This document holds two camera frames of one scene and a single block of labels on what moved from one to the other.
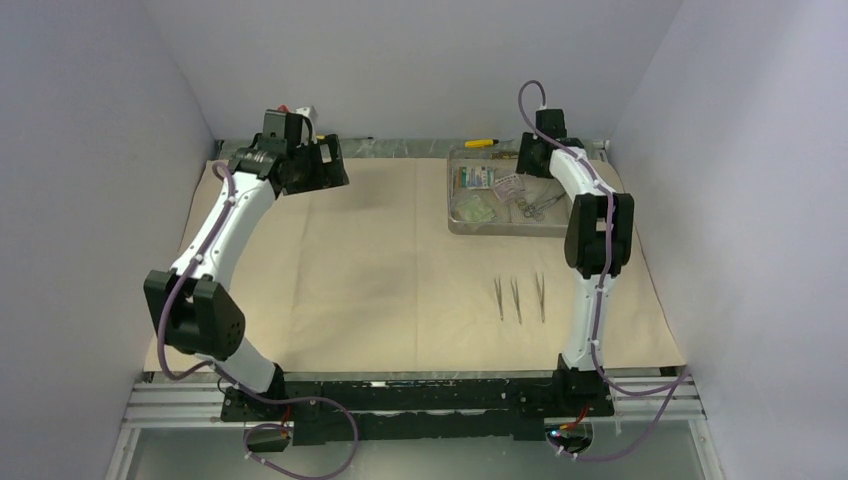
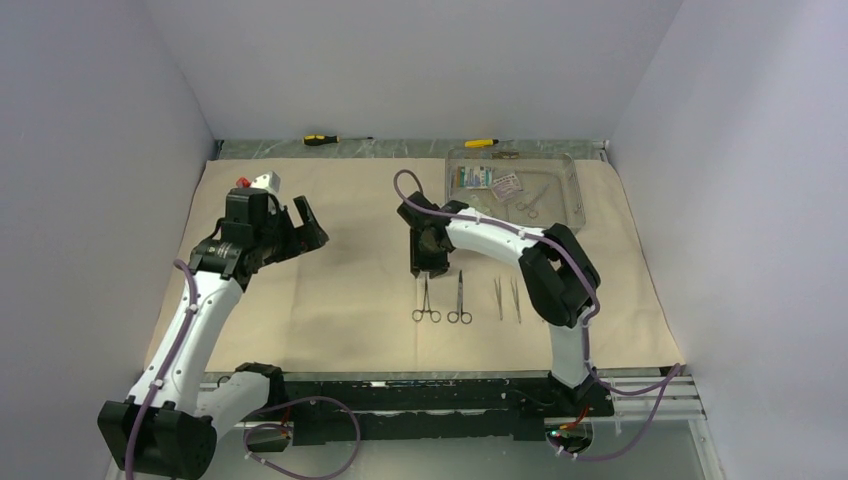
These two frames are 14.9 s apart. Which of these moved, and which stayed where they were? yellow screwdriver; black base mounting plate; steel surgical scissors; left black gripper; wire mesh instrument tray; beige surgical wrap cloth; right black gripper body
Moved: right black gripper body; left black gripper; steel surgical scissors
Stayed: wire mesh instrument tray; yellow screwdriver; beige surgical wrap cloth; black base mounting plate
